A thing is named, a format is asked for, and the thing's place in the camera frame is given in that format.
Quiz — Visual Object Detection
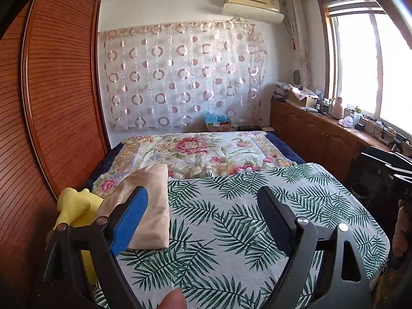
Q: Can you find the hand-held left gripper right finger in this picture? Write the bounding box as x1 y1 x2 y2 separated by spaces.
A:
257 185 371 309

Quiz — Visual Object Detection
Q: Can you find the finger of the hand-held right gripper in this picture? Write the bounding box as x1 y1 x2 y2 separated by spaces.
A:
357 150 412 175

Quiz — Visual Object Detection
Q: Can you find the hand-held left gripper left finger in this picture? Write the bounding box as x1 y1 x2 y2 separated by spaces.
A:
30 185 149 309

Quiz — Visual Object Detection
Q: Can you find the beige printed t-shirt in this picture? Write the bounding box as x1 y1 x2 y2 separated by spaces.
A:
97 164 171 250

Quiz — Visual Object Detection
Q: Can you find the person's right hand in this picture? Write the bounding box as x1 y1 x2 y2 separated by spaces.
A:
394 200 412 258

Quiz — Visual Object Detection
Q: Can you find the person's left hand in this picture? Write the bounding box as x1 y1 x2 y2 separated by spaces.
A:
159 288 187 309

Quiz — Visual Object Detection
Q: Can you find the trash bin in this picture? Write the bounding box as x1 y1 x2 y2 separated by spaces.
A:
351 183 371 201

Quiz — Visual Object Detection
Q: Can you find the leaf-print bed sheet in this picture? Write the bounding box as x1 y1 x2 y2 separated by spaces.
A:
93 162 392 309

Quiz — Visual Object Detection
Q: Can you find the yellow garment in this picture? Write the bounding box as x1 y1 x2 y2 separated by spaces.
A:
53 187 105 284

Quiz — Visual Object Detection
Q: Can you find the pink bottle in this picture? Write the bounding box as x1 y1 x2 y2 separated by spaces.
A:
331 97 345 120

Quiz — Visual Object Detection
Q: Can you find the long wooden cabinet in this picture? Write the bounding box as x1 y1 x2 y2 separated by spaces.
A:
270 98 400 181

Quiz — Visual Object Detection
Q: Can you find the floral blanket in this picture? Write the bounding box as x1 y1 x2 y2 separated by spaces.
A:
92 131 288 200

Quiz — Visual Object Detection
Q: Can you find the window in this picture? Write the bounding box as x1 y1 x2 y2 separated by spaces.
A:
317 0 412 137

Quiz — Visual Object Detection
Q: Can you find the open cardboard box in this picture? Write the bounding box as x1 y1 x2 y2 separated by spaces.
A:
287 84 319 109

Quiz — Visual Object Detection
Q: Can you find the cardboard box with blue items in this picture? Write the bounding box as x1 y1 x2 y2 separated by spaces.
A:
203 111 233 133

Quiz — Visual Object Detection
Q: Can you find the stack of patterned boxes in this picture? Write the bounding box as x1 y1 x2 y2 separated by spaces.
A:
273 83 290 100

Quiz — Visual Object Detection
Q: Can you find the wooden slatted wardrobe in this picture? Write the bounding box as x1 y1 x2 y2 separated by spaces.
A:
0 0 112 297

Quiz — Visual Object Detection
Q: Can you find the bunched floral window curtain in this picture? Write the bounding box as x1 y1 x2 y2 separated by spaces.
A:
285 0 311 86

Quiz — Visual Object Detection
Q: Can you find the circle-print sheer curtain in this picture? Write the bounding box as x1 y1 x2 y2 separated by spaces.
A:
98 21 268 131

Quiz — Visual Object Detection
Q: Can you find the wall air conditioner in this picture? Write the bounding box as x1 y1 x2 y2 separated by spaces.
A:
222 0 286 24

